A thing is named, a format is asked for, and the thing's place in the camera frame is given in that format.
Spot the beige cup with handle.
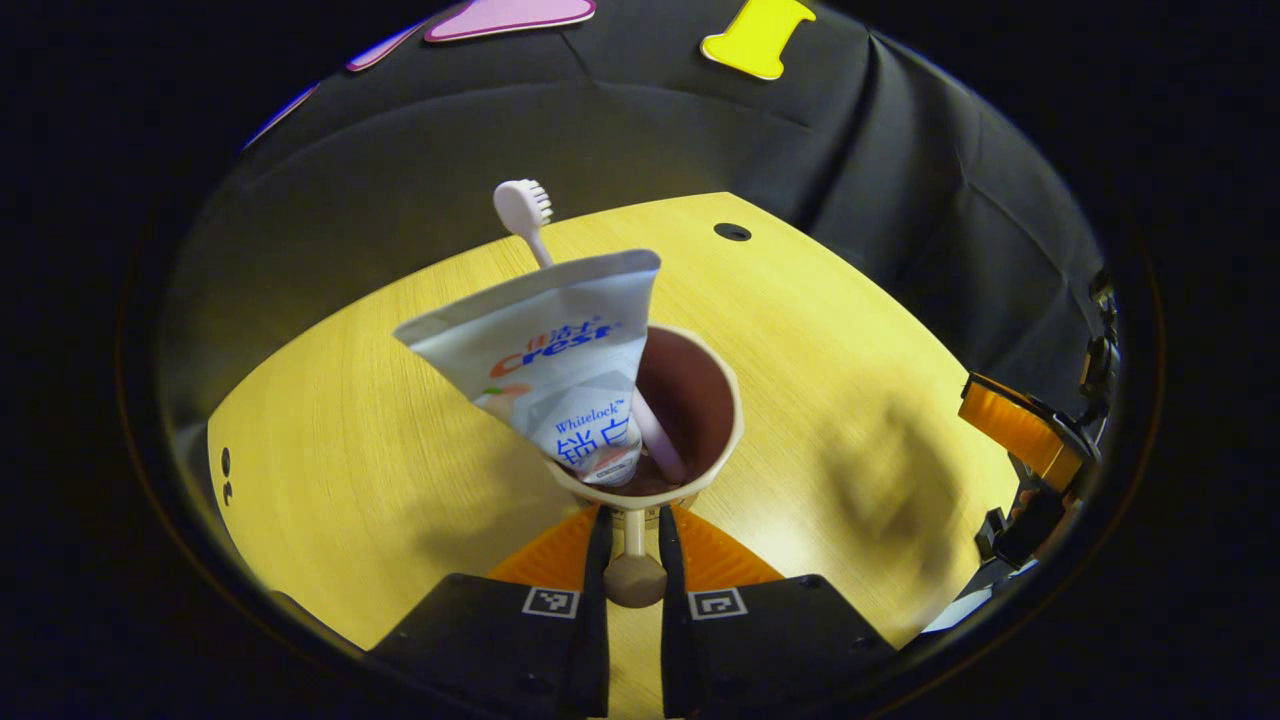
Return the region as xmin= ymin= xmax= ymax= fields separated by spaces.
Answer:
xmin=545 ymin=323 xmax=746 ymax=609

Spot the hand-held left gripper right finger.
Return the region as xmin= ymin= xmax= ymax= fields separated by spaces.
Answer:
xmin=658 ymin=503 xmax=897 ymax=719

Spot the pale pink toothbrush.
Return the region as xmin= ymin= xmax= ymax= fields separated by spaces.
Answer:
xmin=493 ymin=179 xmax=689 ymax=485

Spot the white toothpaste tube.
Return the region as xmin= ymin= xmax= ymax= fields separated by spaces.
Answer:
xmin=393 ymin=249 xmax=663 ymax=488

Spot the yellow wooden desktop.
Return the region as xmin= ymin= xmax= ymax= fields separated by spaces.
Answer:
xmin=207 ymin=192 xmax=1021 ymax=719

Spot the black backdrop cloth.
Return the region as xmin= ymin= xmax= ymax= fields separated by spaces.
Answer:
xmin=160 ymin=0 xmax=1113 ymax=481

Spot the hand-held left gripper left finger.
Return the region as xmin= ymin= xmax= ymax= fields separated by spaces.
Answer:
xmin=370 ymin=503 xmax=613 ymax=719

